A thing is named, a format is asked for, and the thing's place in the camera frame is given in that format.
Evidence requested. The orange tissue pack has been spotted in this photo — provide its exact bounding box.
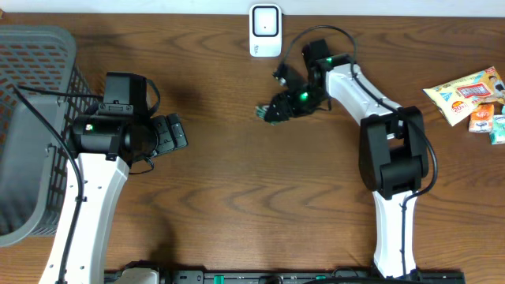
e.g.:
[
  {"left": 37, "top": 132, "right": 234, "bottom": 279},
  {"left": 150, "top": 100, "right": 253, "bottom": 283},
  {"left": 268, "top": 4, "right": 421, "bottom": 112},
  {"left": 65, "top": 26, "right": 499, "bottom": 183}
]
[{"left": 469, "top": 104, "right": 495, "bottom": 133}]

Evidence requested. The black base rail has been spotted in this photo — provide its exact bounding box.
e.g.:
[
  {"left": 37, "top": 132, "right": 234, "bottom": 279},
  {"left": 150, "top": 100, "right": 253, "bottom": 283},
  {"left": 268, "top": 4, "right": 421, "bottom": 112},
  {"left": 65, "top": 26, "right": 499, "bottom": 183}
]
[{"left": 104, "top": 267, "right": 466, "bottom": 284}]

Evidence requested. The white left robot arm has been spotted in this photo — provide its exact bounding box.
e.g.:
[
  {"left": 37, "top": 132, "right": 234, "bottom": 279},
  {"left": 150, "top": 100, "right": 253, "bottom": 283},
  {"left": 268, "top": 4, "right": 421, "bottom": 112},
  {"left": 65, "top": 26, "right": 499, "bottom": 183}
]
[{"left": 40, "top": 114, "right": 188, "bottom": 283}]

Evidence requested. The dark green small box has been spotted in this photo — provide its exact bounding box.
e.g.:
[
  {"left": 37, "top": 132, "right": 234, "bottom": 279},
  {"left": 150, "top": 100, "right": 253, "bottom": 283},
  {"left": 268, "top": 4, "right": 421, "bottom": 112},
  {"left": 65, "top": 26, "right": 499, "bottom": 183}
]
[{"left": 256, "top": 105, "right": 285, "bottom": 125}]

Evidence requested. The white barcode scanner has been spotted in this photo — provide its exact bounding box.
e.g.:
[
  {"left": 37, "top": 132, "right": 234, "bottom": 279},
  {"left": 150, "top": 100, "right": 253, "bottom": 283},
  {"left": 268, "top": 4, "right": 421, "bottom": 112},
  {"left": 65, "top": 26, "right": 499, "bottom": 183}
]
[{"left": 249, "top": 3, "right": 282, "bottom": 58}]

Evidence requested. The green tissue pack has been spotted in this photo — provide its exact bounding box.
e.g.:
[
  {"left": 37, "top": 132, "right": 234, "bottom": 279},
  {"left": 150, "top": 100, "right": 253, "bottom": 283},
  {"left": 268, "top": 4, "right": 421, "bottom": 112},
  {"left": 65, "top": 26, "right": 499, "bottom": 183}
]
[{"left": 489, "top": 109, "right": 505, "bottom": 145}]

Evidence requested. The grey plastic basket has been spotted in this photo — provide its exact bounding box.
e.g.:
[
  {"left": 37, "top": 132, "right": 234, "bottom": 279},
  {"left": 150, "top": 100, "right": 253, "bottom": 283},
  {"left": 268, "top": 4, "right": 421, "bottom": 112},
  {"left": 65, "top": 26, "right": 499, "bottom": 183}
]
[{"left": 1, "top": 25, "right": 96, "bottom": 247}]

